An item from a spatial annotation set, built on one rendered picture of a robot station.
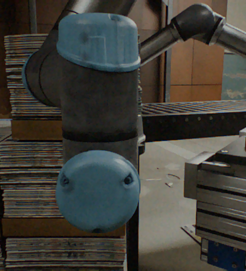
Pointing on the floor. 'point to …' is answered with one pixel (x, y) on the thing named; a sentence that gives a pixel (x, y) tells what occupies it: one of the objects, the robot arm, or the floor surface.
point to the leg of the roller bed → (133, 238)
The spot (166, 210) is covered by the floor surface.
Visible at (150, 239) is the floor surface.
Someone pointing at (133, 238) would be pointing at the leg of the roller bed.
